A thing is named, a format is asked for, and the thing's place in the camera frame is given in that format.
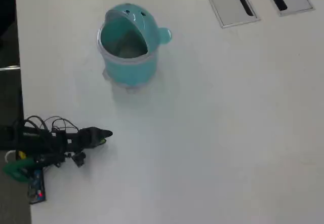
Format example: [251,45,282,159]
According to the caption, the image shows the green table clamp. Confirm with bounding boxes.
[3,157,37,184]

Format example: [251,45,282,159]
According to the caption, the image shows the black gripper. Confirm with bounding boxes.
[66,126,114,152]

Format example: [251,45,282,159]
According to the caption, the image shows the thin black arm wires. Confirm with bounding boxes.
[24,115,79,135]

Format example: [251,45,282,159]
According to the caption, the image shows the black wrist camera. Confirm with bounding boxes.
[71,152,87,168]

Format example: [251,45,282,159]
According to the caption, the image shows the white cable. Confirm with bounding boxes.
[5,150,18,163]

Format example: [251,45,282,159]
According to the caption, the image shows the teal frog-shaped bin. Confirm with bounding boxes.
[96,3,174,95]

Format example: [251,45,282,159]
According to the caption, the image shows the blue controller circuit board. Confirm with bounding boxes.
[27,169,48,205]

